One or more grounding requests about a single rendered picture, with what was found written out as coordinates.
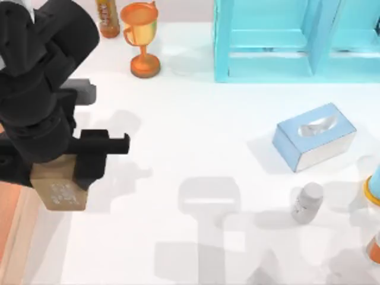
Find brown cardboard box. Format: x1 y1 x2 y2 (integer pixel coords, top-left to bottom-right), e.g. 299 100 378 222
30 153 89 212

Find shallow salmon-coloured box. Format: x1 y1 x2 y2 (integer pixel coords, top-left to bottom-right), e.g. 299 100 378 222
0 177 41 285

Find pale grey rounded box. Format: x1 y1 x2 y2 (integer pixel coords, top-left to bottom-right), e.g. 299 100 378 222
62 78 97 106

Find orange gold trophy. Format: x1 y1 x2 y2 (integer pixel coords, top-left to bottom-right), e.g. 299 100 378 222
119 1 162 80

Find orange bottle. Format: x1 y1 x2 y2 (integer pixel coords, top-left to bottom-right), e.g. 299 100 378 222
94 0 121 39

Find light blue rack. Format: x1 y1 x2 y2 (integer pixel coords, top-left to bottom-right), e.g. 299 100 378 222
213 0 380 84

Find light blue tissue box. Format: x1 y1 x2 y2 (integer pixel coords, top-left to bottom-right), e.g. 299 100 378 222
272 102 357 173

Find small white bottle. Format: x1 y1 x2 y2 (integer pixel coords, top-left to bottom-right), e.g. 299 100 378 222
290 182 324 225

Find blue cup with yellow rim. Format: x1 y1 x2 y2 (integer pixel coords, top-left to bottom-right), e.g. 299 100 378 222
363 162 380 208

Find orange and white can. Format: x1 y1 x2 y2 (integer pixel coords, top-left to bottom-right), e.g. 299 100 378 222
365 230 380 264

